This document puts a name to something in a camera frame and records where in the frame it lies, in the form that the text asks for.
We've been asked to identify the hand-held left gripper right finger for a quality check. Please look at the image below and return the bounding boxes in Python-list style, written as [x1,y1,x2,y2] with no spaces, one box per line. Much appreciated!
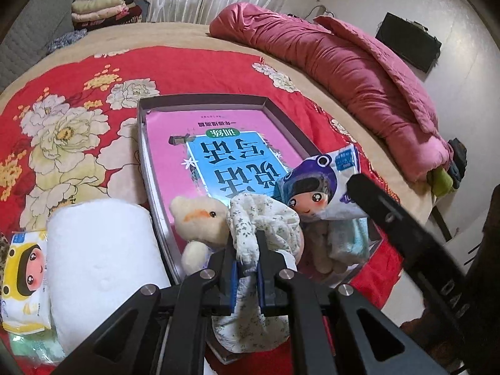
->
[256,230,458,375]

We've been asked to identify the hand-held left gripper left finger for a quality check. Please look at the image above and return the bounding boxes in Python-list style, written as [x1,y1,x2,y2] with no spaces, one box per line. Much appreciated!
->
[51,244,239,375]

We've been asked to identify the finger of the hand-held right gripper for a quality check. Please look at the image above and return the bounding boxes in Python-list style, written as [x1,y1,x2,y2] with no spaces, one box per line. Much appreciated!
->
[347,172,430,268]

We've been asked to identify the light blue cloth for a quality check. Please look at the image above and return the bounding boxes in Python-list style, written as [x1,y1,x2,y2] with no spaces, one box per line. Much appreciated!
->
[328,217,370,272]

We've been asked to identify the white floral cloth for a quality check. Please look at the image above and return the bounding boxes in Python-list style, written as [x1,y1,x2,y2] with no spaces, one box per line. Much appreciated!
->
[211,193,303,354]

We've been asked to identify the teddy bear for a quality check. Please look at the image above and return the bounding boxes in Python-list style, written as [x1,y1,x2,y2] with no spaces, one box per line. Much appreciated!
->
[299,219,333,275]

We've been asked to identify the white duck plush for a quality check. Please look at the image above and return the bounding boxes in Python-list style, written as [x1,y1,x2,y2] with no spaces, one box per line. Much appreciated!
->
[170,195,235,276]

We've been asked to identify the tissue packet purple cartoon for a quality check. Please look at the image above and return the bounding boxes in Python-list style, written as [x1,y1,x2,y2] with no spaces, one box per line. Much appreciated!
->
[273,143,372,223]

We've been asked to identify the green pillow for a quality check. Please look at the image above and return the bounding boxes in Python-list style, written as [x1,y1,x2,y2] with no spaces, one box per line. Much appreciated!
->
[427,168,458,198]

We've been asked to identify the dark clothes on rack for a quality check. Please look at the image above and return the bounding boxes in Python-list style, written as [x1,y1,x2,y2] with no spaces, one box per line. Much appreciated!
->
[447,137,467,188]

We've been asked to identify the white toilet paper roll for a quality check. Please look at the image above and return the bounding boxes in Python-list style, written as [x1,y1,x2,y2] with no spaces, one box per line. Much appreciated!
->
[46,198,173,356]

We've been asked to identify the pink and blue book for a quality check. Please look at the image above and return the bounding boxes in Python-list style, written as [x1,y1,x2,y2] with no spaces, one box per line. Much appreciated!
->
[144,109,325,282]

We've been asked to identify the pink quilt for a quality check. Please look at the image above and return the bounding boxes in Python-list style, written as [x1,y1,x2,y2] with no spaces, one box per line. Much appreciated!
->
[209,2,454,182]

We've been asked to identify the tissue packet yellow cartoon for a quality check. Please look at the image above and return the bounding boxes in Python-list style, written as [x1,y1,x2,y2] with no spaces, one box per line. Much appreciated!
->
[0,231,53,333]

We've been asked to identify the green tissue packet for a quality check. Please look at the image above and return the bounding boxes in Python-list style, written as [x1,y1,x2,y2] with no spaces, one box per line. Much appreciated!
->
[8,330,65,364]

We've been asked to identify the beige bed sheet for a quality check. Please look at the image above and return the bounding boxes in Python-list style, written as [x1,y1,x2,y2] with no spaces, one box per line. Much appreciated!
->
[0,21,436,219]

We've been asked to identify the red floral blanket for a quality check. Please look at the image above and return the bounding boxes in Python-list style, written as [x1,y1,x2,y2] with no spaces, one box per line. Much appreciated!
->
[0,45,403,375]

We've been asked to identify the blue patterned cloth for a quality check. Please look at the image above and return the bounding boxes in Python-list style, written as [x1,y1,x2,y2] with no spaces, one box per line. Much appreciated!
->
[47,29,88,53]

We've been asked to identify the dark clothes pile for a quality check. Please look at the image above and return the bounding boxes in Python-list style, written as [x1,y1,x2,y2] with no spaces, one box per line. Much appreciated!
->
[113,0,151,24]

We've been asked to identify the pink folded cloth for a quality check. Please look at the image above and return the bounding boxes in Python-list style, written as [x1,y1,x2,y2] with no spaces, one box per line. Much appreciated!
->
[73,10,130,23]

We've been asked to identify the beige folded blanket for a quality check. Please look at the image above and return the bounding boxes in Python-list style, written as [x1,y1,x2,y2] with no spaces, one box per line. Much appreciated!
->
[71,0,128,16]

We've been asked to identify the grey quilted headboard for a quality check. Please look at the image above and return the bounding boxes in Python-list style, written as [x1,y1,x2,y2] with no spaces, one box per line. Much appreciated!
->
[0,0,79,90]

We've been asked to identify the black wall television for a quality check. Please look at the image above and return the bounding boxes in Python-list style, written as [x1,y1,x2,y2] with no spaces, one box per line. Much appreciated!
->
[375,12,442,73]

